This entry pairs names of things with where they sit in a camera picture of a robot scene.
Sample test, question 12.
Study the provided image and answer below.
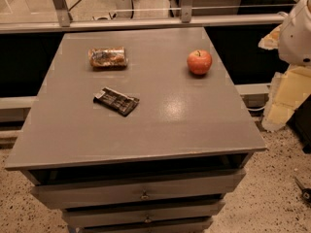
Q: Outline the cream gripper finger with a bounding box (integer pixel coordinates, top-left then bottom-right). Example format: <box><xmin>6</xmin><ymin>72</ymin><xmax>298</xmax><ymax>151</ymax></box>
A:
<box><xmin>259</xmin><ymin>25</ymin><xmax>281</xmax><ymax>50</ymax></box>
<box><xmin>261</xmin><ymin>65</ymin><xmax>311</xmax><ymax>132</ymax></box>

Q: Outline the orange soda can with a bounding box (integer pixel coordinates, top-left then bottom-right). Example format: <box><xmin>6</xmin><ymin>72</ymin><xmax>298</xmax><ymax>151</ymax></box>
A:
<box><xmin>88</xmin><ymin>47</ymin><xmax>127</xmax><ymax>68</ymax></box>

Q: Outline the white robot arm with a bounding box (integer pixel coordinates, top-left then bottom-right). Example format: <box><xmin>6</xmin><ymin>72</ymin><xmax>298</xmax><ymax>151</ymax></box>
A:
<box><xmin>259</xmin><ymin>0</ymin><xmax>311</xmax><ymax>131</ymax></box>

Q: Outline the red apple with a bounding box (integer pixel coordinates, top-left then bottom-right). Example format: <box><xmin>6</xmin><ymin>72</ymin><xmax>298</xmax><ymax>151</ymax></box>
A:
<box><xmin>187</xmin><ymin>50</ymin><xmax>212</xmax><ymax>75</ymax></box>

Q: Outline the grey metal railing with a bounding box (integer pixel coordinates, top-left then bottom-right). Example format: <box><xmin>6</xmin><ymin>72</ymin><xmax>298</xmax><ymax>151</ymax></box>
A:
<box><xmin>0</xmin><ymin>0</ymin><xmax>299</xmax><ymax>34</ymax></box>

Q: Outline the black caster wheel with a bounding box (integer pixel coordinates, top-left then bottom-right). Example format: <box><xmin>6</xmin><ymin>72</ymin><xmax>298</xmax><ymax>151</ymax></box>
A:
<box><xmin>294</xmin><ymin>178</ymin><xmax>311</xmax><ymax>203</ymax></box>

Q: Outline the grey drawer cabinet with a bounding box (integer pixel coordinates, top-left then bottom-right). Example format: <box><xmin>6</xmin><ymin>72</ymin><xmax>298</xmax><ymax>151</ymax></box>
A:
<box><xmin>6</xmin><ymin>28</ymin><xmax>265</xmax><ymax>233</ymax></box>

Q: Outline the black snack packet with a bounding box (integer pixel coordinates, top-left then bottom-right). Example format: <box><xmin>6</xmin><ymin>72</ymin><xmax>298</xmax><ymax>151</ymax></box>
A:
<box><xmin>93</xmin><ymin>87</ymin><xmax>140</xmax><ymax>117</ymax></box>

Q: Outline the white cable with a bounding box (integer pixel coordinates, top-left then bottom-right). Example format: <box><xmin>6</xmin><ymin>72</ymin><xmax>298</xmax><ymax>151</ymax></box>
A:
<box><xmin>247</xmin><ymin>104</ymin><xmax>267</xmax><ymax>113</ymax></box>

